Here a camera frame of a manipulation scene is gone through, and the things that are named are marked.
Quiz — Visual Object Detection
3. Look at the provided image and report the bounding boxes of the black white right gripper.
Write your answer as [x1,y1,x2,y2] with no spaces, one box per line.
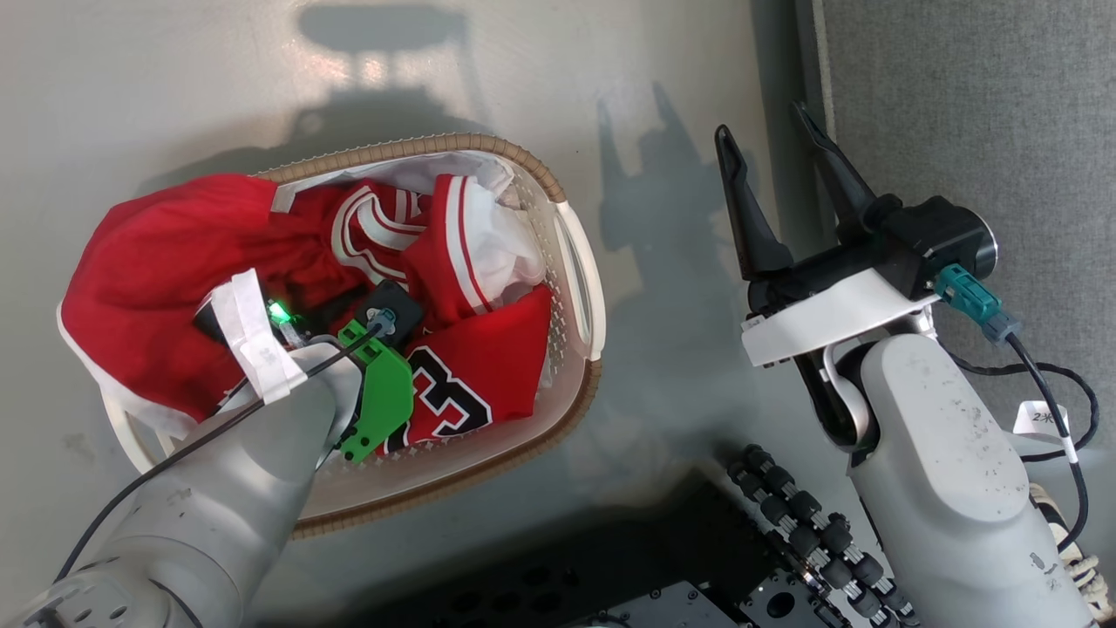
[714,101,941,368]

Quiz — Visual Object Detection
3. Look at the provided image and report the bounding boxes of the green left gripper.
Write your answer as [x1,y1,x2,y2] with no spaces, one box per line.
[336,318,416,464]

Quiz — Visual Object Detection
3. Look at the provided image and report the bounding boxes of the red jersey number 23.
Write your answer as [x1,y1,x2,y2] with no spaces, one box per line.
[331,179,556,456]

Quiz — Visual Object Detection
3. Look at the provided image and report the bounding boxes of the large plain red garment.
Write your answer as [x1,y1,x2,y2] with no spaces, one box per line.
[57,173,367,426]

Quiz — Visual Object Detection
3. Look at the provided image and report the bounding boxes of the white basket tan woven rim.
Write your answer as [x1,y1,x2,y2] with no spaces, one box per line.
[100,133,607,539]

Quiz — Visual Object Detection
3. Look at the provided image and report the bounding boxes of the white garment red striped trim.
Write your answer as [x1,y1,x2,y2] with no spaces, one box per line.
[384,150,548,328]

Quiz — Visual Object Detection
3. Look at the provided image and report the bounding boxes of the white tape on cable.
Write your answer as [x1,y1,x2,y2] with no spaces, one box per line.
[209,269,309,405]

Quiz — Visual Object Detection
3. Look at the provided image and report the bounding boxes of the teal cable connector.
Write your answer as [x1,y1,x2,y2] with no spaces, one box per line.
[933,263,1024,344]

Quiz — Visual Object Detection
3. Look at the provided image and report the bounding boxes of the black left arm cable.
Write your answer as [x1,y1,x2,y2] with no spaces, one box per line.
[52,321,390,585]

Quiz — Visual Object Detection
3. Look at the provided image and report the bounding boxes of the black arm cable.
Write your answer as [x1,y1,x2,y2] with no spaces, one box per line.
[52,321,390,585]
[949,335,1100,552]

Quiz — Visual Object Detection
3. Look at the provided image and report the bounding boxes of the white paper cable tag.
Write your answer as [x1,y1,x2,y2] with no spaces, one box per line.
[1012,399,1080,464]

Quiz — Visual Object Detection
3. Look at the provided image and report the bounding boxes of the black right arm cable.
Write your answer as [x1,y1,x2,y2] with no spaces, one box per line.
[949,335,1100,552]

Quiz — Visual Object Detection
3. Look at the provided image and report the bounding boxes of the white braided cord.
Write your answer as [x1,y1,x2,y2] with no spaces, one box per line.
[1027,482,1116,622]

